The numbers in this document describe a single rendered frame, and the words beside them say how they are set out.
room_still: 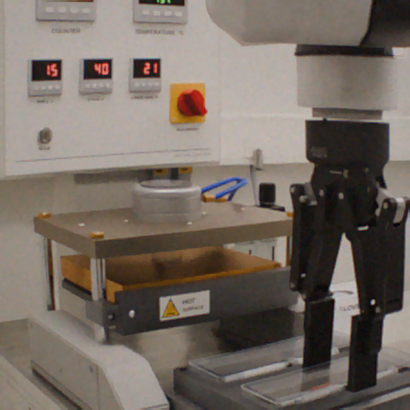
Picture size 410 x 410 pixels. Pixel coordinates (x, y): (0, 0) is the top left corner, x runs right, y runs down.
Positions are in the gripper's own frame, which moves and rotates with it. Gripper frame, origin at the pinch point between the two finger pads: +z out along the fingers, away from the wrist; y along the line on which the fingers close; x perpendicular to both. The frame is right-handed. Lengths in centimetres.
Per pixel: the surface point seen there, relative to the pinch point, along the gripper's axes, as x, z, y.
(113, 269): -7.8, -3.0, -29.1
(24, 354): -15.4, 9.8, -41.1
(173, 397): -10.9, 6.1, -11.1
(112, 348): -13.0, 3.0, -19.7
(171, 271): -2.5, -3.0, -25.2
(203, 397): -10.0, 4.9, -7.2
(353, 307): 56, 18, -57
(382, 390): 2.1, 3.7, 3.7
